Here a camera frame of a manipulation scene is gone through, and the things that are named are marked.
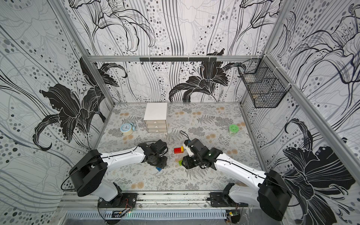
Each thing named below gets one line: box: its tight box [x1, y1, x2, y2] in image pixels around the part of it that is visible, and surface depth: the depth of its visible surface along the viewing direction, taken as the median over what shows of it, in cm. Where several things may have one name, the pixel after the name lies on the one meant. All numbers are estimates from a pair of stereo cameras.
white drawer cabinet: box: [143, 102, 168, 133], surface depth 97 cm
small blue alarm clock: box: [120, 122, 137, 137], surface depth 100 cm
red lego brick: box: [173, 147, 182, 154], surface depth 92 cm
